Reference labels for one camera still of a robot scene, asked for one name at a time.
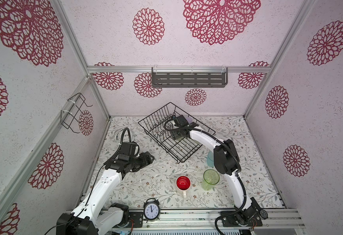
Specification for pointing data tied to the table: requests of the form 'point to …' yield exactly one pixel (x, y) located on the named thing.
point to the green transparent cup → (211, 177)
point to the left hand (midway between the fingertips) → (149, 162)
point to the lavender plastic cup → (189, 119)
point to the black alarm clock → (151, 210)
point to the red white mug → (183, 182)
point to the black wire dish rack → (153, 125)
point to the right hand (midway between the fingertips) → (177, 129)
